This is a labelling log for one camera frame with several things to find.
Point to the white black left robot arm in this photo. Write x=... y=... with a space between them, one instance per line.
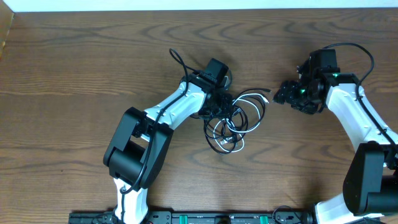
x=137 y=150

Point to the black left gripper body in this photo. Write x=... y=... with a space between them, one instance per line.
x=219 y=104

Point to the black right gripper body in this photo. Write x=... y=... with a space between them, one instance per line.
x=304 y=101

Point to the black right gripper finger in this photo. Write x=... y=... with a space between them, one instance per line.
x=285 y=88
x=280 y=98

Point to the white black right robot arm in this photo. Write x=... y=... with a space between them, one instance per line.
x=367 y=193

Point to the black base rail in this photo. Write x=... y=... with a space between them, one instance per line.
x=167 y=217

